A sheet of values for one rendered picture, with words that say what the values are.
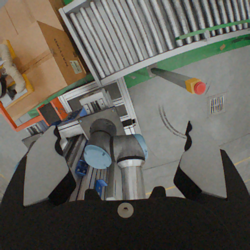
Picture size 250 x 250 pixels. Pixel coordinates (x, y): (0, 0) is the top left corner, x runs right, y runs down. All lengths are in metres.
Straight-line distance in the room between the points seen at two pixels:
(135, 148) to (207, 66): 1.74
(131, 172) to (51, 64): 0.67
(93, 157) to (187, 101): 1.70
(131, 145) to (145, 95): 1.29
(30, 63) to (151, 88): 1.38
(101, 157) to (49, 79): 0.53
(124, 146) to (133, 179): 0.13
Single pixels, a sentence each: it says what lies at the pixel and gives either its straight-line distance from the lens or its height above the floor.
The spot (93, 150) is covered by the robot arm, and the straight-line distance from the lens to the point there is 0.46.
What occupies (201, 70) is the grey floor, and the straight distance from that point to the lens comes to 1.95.
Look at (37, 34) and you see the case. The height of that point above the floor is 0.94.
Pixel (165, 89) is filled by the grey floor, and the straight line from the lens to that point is 1.74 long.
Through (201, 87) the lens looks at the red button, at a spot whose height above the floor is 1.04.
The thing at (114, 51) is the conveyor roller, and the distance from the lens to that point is 1.04.
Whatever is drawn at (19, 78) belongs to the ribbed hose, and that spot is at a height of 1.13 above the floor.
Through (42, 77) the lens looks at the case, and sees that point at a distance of 0.79.
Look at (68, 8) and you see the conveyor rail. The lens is 1.15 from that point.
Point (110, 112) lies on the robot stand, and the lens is 0.61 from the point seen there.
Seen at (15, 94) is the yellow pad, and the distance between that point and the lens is 0.76.
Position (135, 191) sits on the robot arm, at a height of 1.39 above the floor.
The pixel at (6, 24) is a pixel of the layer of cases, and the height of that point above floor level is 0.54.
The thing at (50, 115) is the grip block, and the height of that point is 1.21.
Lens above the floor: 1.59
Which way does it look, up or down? 60 degrees down
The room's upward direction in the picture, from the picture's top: 176 degrees clockwise
